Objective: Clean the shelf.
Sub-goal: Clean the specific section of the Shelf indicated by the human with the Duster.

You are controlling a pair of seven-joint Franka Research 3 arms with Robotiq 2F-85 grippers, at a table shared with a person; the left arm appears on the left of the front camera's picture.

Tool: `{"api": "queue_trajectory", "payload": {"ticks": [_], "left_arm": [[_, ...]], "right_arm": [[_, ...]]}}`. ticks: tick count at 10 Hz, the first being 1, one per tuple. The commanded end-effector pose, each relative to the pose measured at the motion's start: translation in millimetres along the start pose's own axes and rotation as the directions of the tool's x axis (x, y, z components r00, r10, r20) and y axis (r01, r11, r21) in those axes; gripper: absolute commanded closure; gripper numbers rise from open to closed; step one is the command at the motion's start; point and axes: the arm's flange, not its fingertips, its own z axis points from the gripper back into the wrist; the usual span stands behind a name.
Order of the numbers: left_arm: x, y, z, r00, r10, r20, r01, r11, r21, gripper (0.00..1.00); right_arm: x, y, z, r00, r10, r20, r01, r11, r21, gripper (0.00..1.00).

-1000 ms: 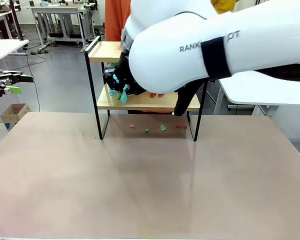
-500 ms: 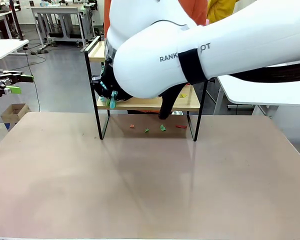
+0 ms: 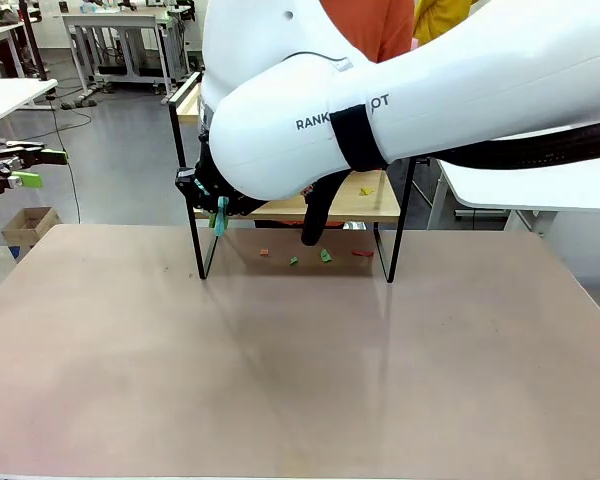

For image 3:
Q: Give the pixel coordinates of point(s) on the large white curved table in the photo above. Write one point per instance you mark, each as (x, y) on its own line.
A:
(530, 190)

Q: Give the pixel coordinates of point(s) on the grey frame workbench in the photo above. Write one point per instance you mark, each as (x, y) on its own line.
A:
(110, 20)

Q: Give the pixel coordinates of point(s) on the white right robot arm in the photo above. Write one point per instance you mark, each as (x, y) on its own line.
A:
(430, 75)

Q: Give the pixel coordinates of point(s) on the open cardboard box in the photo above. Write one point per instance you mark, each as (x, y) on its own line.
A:
(17, 235)

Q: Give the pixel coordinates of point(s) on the black frame wooden shelf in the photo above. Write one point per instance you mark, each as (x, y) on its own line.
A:
(380, 202)

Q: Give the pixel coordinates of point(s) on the person in orange jacket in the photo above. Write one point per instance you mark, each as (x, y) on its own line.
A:
(380, 25)

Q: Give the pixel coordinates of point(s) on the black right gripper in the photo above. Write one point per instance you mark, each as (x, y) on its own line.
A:
(210, 175)

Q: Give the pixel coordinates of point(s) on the teal fluffy duster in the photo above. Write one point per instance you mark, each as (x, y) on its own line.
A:
(222, 220)

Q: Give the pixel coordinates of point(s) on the large green paper scrap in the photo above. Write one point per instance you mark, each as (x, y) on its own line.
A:
(325, 255)

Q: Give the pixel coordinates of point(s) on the yellow paper scrap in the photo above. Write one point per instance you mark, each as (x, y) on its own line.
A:
(365, 191)

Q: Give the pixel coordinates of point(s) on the black post stand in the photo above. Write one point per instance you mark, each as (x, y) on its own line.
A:
(32, 45)

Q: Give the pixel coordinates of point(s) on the shiny metal object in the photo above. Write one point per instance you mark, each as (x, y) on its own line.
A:
(355, 226)

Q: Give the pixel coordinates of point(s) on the red paper scrap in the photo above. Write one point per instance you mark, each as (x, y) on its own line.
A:
(362, 253)
(307, 190)

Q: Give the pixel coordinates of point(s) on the white side table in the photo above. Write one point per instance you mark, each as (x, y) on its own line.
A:
(5, 97)

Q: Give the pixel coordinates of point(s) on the person in yellow top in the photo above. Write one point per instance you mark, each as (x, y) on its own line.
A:
(432, 20)

